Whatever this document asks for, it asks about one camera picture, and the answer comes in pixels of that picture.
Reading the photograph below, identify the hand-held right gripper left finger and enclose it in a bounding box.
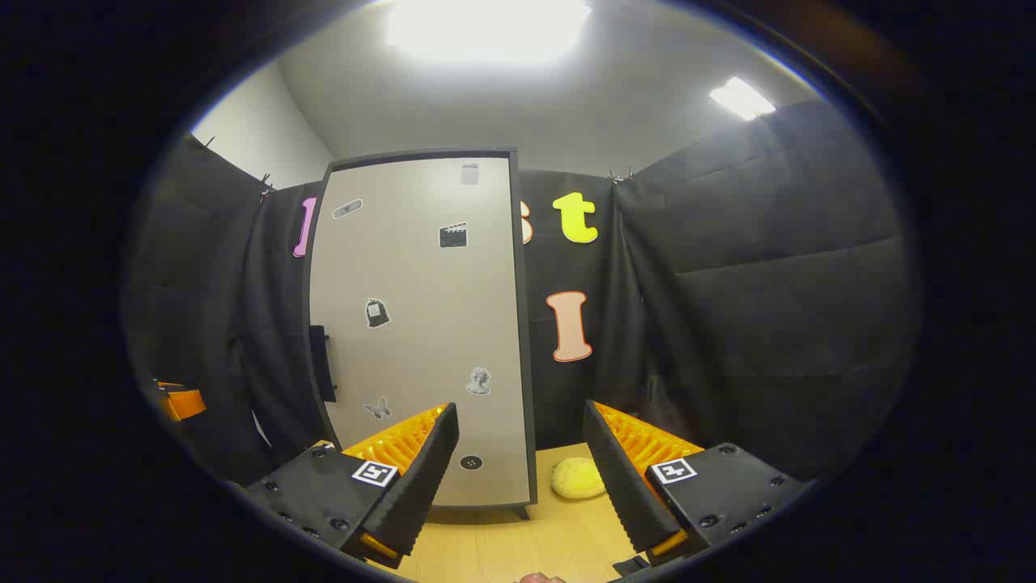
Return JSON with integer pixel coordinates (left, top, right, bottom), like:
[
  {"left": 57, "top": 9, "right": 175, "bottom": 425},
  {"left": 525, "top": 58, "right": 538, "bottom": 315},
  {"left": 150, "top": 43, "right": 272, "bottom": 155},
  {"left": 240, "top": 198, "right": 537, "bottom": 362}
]
[{"left": 243, "top": 402, "right": 461, "bottom": 568}]

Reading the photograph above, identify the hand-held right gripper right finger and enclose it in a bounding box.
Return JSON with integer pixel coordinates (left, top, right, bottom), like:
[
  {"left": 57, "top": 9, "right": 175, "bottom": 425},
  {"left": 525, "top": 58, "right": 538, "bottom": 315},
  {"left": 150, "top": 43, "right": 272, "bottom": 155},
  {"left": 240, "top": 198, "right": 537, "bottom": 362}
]
[{"left": 583, "top": 399, "right": 810, "bottom": 568}]

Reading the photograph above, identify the black cabinet door handle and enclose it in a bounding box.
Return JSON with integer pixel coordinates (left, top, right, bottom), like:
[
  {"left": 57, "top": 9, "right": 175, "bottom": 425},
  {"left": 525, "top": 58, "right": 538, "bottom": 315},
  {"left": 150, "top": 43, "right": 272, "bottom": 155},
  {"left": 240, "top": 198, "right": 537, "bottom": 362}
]
[{"left": 308, "top": 325, "right": 338, "bottom": 403}]

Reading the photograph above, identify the grey cabinet door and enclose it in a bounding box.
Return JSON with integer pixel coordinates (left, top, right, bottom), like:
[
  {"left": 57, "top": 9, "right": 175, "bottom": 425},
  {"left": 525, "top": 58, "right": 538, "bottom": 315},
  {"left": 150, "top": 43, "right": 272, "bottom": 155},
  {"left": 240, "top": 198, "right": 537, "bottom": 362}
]
[{"left": 308, "top": 154, "right": 535, "bottom": 509}]

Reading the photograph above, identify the dark grey cabinet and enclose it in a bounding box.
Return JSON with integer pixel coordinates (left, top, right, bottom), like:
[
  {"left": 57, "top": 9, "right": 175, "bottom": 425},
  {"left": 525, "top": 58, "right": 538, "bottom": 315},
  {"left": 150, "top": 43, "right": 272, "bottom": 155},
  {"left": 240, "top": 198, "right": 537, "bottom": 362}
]
[{"left": 306, "top": 147, "right": 539, "bottom": 521}]

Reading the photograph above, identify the yellow fluffy round pad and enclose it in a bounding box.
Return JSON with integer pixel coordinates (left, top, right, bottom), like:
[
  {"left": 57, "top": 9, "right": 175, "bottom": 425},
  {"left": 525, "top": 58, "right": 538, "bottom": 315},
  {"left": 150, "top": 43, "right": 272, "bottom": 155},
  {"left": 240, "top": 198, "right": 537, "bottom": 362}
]
[{"left": 551, "top": 457, "right": 606, "bottom": 500}]

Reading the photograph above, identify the black backdrop cloth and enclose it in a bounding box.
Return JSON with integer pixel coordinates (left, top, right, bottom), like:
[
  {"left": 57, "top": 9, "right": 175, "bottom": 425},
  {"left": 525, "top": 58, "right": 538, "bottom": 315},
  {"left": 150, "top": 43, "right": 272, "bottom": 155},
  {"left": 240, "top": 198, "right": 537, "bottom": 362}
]
[{"left": 121, "top": 97, "right": 919, "bottom": 487}]

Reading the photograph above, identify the small ceiling light panel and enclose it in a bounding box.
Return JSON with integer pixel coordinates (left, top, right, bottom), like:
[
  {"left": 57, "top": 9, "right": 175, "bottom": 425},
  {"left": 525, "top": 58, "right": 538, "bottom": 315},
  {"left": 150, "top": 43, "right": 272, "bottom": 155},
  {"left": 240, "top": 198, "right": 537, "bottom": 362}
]
[{"left": 710, "top": 77, "right": 776, "bottom": 121}]

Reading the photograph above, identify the large ceiling light panel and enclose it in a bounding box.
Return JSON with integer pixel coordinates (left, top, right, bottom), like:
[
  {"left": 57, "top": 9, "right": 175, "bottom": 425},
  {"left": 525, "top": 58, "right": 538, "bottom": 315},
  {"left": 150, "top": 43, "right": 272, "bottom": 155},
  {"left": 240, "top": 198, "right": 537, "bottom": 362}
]
[{"left": 387, "top": 0, "right": 592, "bottom": 66}]

